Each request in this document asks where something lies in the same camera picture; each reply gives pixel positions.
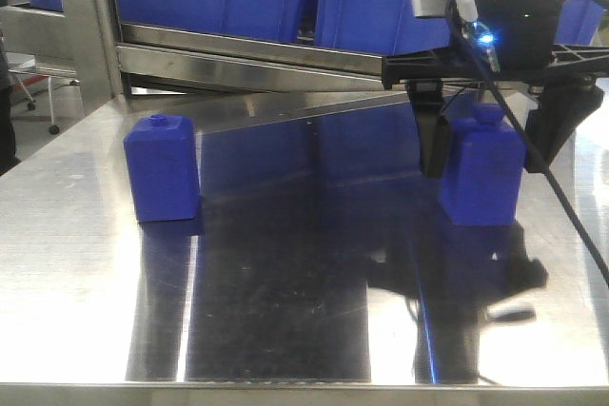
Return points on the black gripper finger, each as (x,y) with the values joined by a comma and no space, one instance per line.
(562,106)
(434,130)

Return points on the blue bottle part with cap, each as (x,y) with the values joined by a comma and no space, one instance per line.
(482,177)

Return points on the blue bottle part without cap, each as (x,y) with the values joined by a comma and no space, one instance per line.
(162,168)

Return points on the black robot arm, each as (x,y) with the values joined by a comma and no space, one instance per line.
(496,41)

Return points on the stainless steel shelf rack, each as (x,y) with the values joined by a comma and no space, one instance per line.
(87,41)

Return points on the blue bin far right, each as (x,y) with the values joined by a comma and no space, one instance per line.
(578,23)

